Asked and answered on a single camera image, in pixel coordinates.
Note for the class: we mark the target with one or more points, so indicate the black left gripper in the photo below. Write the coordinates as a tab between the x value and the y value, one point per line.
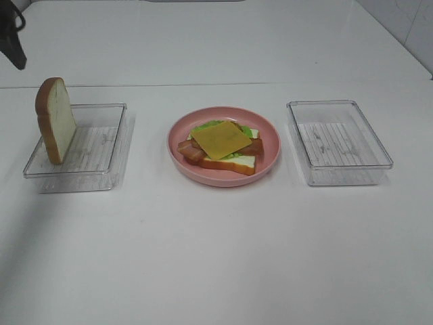
10	43

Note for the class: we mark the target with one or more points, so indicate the bacon strip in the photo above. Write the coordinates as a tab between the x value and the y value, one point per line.
254	149
191	151

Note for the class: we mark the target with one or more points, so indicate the yellow cheese slice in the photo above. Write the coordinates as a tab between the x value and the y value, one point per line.
220	138

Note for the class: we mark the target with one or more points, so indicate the green lettuce leaf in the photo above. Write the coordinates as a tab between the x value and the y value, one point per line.
224	139

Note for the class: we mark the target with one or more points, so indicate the bread slice with brown crust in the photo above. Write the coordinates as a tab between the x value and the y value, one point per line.
240	164

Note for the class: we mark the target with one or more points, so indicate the upright bread slice left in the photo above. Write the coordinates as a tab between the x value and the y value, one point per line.
55	118

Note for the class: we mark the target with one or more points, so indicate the clear left plastic tray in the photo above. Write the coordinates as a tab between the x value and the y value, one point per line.
97	156

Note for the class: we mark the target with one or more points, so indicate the clear plastic tray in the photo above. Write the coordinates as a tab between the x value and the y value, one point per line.
335	144
97	156

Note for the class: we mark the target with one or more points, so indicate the pink round plate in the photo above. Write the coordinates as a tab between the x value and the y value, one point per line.
223	178

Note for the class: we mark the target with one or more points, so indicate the clear right plastic tray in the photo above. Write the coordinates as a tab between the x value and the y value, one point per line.
335	144

